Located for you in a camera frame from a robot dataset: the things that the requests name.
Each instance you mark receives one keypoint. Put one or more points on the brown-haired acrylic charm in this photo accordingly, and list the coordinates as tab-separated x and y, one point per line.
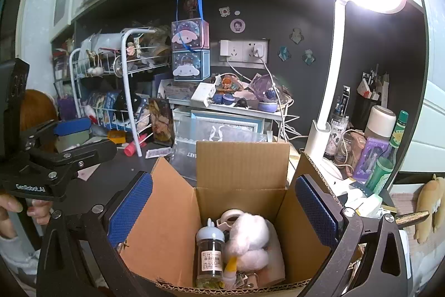
190	4

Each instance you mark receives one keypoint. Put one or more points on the orange-haired figure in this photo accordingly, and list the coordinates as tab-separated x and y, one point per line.
229	83

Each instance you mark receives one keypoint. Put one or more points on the white plug-in charger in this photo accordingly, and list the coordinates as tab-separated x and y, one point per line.
226	48

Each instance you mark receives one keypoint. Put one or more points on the person's left forearm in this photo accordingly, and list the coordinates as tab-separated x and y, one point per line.
17	255

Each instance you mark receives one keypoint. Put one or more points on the clear glass cup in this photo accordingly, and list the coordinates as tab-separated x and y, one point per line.
351	147

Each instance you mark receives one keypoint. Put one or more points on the black pen holder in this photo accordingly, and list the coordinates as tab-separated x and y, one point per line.
368	105

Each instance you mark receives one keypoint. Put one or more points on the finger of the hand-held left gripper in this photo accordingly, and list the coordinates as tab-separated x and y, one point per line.
97	151
74	126

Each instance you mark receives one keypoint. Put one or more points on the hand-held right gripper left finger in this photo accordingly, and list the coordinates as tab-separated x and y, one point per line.
128	210

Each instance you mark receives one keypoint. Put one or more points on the teal character sticker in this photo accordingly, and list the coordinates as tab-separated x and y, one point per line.
284	53

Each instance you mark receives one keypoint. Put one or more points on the small flat packet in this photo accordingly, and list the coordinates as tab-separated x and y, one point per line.
158	153

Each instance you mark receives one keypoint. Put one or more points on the pink-red bottle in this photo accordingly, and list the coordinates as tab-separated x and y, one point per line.
132	147

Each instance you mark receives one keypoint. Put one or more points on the purple pouch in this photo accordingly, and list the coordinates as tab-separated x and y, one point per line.
67	107

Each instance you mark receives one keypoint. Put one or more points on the brown plush dog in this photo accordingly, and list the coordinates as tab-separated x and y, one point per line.
429	206

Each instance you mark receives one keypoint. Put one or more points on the white tumbler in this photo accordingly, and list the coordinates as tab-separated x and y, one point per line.
380	123

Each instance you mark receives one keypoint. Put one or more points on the person's left hand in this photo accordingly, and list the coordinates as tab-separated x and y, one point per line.
10	210

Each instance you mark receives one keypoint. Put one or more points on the pink character box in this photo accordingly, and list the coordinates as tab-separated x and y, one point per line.
187	36

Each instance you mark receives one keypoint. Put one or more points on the clear bag with white bow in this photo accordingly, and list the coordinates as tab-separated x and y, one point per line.
184	157

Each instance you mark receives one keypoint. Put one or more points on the white power adapter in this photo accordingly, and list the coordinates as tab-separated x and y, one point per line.
203	93

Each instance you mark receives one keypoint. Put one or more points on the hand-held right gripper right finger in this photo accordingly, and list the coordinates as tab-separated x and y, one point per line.
318	213

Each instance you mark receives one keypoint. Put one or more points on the blue framed picture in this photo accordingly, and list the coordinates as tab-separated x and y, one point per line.
226	116

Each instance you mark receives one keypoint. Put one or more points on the teal and white sticker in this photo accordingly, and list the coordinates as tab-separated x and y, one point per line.
308	57

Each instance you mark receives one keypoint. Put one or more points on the green glass bottle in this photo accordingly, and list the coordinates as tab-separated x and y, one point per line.
380	171

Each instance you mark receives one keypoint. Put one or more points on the cream character sticker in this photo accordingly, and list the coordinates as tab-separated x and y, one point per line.
296	35

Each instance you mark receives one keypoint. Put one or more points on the clear pen jar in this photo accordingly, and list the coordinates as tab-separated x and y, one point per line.
335	133

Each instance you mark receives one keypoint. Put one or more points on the gold textured stick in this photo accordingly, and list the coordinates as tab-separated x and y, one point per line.
413	217

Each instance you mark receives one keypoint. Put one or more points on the blue character box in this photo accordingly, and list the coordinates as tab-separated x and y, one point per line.
189	67

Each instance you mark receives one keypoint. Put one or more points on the black pouch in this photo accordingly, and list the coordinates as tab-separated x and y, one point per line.
130	105

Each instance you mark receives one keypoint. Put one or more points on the white desk lamp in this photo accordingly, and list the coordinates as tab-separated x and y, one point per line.
329	74

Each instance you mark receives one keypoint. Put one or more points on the brown cardboard box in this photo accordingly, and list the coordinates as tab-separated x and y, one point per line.
240	164

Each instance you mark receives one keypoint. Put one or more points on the blue printed packet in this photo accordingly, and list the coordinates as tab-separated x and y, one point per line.
104	105

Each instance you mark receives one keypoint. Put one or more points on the blue round jar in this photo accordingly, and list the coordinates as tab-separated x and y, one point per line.
226	98

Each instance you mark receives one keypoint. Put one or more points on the small orange box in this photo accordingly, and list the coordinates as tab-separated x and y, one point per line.
116	136

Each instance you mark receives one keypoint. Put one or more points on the white desk shelf riser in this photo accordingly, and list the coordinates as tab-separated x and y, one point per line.
264	114

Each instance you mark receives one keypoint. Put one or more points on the white tape roll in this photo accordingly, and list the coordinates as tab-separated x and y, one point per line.
229	213

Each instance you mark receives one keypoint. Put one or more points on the brown printed art block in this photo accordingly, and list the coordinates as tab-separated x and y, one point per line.
161	121

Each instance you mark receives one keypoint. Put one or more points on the white wall socket panel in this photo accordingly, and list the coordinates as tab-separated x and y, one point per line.
241	50

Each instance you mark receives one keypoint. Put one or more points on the white bear sticker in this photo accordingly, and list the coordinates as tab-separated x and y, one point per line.
224	11

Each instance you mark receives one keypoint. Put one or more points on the white plush toy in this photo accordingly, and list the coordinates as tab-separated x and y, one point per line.
248	238

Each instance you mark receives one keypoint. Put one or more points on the purple printed box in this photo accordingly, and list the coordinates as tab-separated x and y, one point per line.
370	156

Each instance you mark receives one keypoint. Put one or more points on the blue-grey capped glass bottle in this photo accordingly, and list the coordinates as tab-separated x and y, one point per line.
208	255

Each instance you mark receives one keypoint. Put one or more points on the small yellow brush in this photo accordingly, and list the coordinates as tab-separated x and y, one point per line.
232	271

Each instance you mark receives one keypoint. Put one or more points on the purple dome figure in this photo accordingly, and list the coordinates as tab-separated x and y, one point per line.
267	84

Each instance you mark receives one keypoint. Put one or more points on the round purple badge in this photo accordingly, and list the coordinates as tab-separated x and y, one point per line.
238	26

